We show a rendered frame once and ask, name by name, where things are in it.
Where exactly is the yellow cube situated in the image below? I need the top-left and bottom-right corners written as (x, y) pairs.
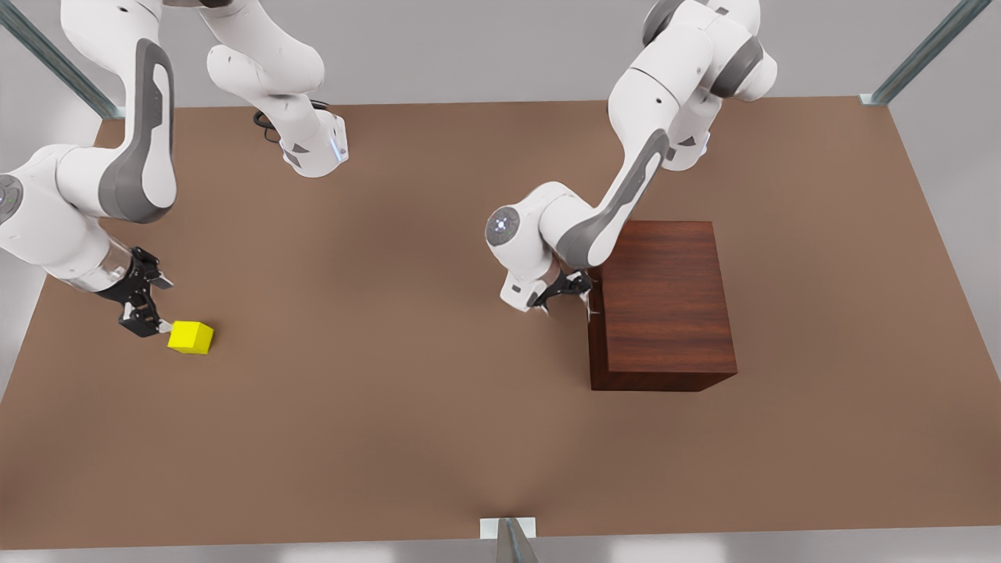
top-left (167, 321), bottom-right (215, 356)

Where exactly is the dark wooden box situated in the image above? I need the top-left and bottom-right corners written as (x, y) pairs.
top-left (587, 221), bottom-right (738, 392)

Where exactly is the silver frame post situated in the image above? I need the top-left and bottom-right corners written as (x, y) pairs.
top-left (0, 0), bottom-right (125, 120)
top-left (479, 516), bottom-right (539, 563)
top-left (859, 0), bottom-right (994, 107)

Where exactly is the black cable loop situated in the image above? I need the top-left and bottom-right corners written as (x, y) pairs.
top-left (253, 99), bottom-right (331, 145)

